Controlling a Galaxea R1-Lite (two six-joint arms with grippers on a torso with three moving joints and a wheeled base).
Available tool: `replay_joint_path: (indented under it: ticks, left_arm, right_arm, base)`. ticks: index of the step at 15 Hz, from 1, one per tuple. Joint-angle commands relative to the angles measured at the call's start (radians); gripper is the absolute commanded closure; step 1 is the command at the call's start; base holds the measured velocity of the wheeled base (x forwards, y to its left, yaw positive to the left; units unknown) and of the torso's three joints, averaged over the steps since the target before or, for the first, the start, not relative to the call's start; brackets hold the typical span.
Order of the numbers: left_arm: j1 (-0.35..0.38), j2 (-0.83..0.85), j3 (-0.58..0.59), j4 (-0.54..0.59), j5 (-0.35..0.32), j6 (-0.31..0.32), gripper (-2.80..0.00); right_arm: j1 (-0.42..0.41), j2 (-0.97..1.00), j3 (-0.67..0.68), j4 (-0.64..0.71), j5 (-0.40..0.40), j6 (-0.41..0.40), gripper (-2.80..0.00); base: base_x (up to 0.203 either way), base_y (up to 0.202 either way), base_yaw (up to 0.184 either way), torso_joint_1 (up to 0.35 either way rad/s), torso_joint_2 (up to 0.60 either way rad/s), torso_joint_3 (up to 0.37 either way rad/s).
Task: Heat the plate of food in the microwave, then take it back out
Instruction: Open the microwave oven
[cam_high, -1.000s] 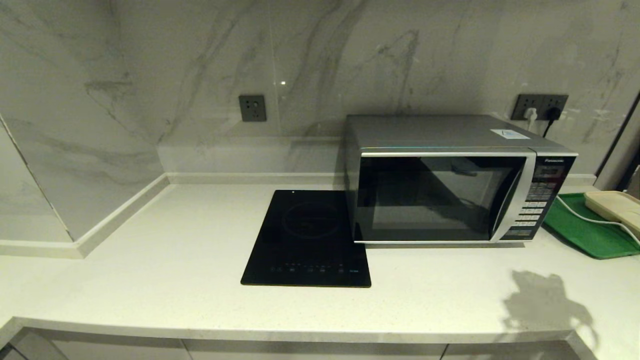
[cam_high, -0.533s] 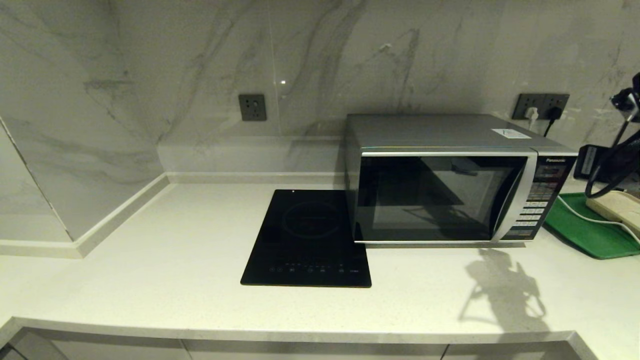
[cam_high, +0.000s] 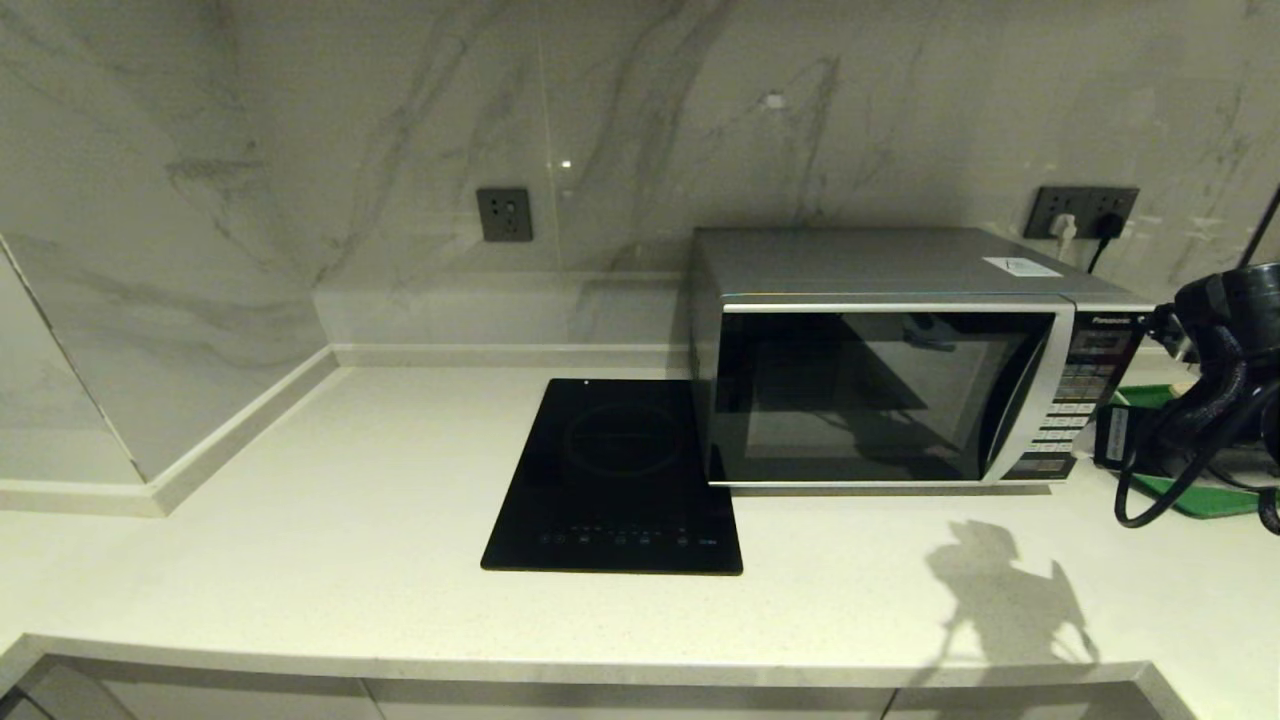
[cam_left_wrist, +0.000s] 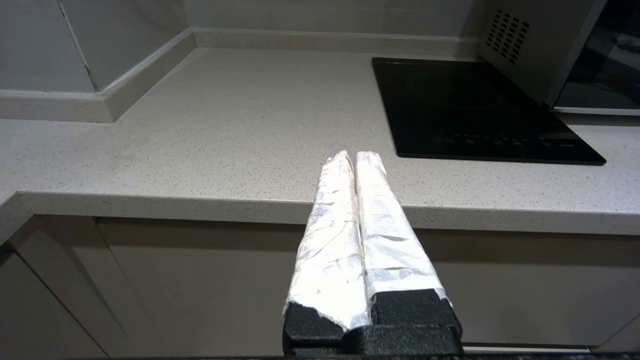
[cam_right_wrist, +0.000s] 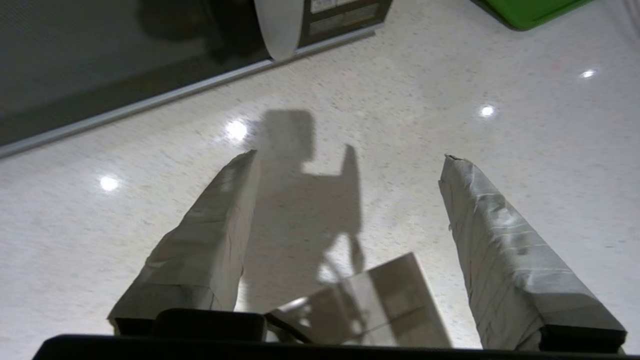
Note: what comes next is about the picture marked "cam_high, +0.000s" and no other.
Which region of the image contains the grey angled cabinet panel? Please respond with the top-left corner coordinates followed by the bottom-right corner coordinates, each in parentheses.
top-left (20, 660), bottom-right (136, 720)

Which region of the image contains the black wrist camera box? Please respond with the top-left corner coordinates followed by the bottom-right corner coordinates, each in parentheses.
top-left (1094, 402), bottom-right (1138, 470)

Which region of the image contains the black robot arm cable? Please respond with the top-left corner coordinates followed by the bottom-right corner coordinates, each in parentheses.
top-left (1114, 380), bottom-right (1280, 536)

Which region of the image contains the green plastic tray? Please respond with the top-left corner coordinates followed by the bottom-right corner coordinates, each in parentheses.
top-left (1110, 385), bottom-right (1280, 519)

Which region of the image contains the black induction cooktop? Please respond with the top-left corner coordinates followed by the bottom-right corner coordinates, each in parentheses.
top-left (481, 378), bottom-right (744, 576)

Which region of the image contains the dark glass microwave door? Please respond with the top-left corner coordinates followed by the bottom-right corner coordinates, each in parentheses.
top-left (708, 298), bottom-right (1077, 488)

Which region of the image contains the silver Panasonic microwave oven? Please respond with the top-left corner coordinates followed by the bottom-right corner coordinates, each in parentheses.
top-left (688, 227), bottom-right (1159, 491)

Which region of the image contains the grey double wall socket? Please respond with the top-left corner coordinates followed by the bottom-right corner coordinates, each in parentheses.
top-left (1024, 186), bottom-right (1141, 241)

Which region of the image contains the grey single wall socket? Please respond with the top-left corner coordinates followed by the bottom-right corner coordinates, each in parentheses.
top-left (477, 187), bottom-right (534, 243)

